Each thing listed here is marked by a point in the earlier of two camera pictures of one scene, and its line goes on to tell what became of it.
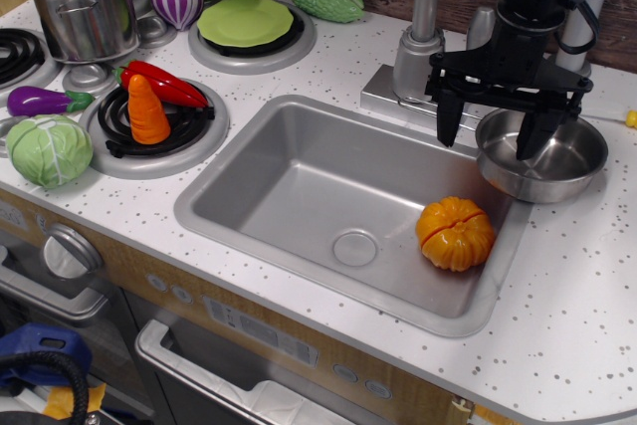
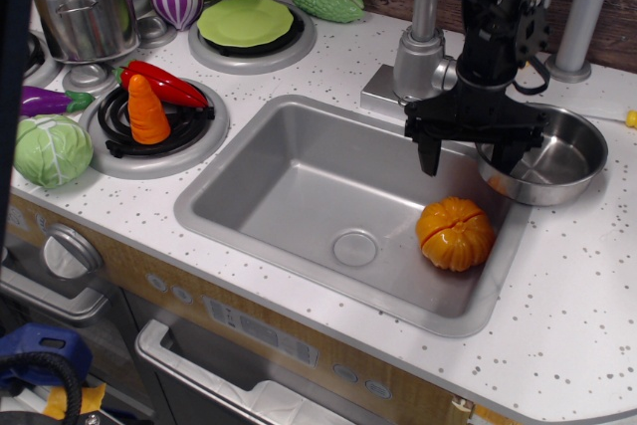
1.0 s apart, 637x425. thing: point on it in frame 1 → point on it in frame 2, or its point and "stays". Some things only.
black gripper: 511,70 → 476,109
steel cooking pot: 89,17 stays
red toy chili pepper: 165,86 stays
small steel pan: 559,168 stays
